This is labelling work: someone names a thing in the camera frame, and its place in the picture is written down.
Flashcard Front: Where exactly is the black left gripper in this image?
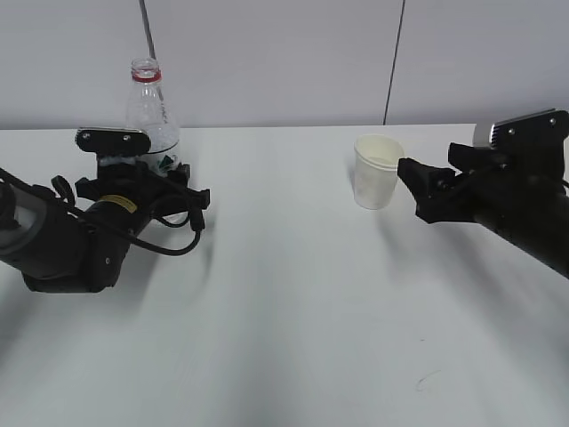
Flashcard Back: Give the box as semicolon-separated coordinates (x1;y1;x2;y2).
76;162;210;219

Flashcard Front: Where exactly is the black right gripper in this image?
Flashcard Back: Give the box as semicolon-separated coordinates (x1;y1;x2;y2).
397;142;568;223

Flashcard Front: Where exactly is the white paper cup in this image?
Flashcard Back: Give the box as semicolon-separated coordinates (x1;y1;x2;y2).
353;134;405;210

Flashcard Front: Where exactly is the clear water bottle red label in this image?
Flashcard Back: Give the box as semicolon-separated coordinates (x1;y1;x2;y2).
126;58;180;177

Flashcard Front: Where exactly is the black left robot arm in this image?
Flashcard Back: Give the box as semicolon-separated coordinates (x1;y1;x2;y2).
1;162;210;294

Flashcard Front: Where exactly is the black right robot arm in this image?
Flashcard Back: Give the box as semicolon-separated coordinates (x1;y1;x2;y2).
397;143;568;277

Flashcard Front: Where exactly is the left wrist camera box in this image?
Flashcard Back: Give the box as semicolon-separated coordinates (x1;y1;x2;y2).
75;127;151;167

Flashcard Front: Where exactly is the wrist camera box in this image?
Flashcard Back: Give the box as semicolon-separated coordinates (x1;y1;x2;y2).
75;127;151;167
472;109;568;154

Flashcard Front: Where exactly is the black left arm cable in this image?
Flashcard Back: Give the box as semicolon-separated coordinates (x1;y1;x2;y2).
48;175;205;257

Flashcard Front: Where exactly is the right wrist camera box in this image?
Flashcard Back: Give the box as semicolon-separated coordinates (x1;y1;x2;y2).
472;109;568;154

